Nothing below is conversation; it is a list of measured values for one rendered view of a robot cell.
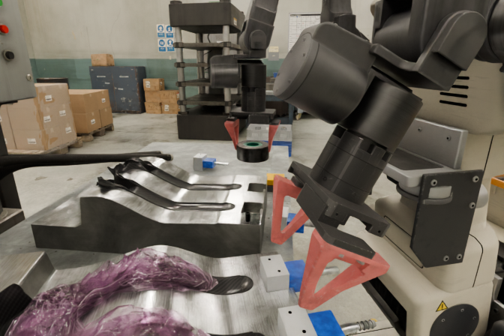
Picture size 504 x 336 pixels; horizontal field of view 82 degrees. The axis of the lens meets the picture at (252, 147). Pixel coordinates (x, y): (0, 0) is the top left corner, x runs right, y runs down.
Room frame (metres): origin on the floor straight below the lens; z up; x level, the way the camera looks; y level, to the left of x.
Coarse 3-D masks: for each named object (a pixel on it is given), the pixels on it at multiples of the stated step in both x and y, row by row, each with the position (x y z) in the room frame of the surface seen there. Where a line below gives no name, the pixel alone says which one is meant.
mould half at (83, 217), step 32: (160, 160) 0.77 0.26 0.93; (96, 192) 0.55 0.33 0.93; (128, 192) 0.58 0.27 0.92; (160, 192) 0.63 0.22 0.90; (192, 192) 0.66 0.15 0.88; (224, 192) 0.65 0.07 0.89; (256, 192) 0.65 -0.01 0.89; (32, 224) 0.55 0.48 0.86; (64, 224) 0.55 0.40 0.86; (96, 224) 0.54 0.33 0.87; (128, 224) 0.53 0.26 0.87; (160, 224) 0.52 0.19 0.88; (192, 224) 0.51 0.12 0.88; (224, 224) 0.51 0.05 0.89; (256, 224) 0.50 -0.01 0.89; (224, 256) 0.51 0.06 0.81
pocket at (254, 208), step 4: (244, 204) 0.60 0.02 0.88; (248, 204) 0.60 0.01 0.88; (252, 204) 0.60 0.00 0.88; (256, 204) 0.60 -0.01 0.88; (260, 204) 0.59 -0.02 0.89; (244, 208) 0.60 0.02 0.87; (248, 208) 0.60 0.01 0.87; (252, 208) 0.60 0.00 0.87; (256, 208) 0.60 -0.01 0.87; (260, 208) 0.59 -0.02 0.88; (244, 212) 0.60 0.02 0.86; (252, 212) 0.60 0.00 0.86; (256, 212) 0.60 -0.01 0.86; (260, 212) 0.58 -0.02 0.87
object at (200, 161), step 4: (196, 156) 1.04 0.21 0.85; (200, 156) 1.04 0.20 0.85; (204, 156) 1.05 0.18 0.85; (196, 160) 1.03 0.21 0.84; (200, 160) 1.03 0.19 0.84; (204, 160) 1.03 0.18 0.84; (208, 160) 1.03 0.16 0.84; (212, 160) 1.03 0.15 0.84; (196, 164) 1.03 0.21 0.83; (200, 164) 1.03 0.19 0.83; (204, 164) 1.03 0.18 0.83; (208, 164) 1.02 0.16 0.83; (212, 164) 1.02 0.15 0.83; (216, 164) 1.03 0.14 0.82; (220, 164) 1.03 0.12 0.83; (224, 164) 1.02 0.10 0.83; (228, 164) 1.03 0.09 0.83; (196, 168) 1.03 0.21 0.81; (200, 168) 1.03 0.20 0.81; (204, 168) 1.04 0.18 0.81
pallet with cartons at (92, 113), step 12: (72, 96) 4.38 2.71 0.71; (84, 96) 4.41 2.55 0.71; (96, 96) 4.76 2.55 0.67; (108, 96) 5.16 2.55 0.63; (72, 108) 4.38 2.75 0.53; (84, 108) 4.38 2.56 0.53; (96, 108) 4.70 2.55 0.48; (108, 108) 5.08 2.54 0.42; (84, 120) 4.38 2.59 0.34; (96, 120) 4.65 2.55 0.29; (108, 120) 5.02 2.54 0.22; (84, 132) 4.38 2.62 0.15; (96, 132) 4.59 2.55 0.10
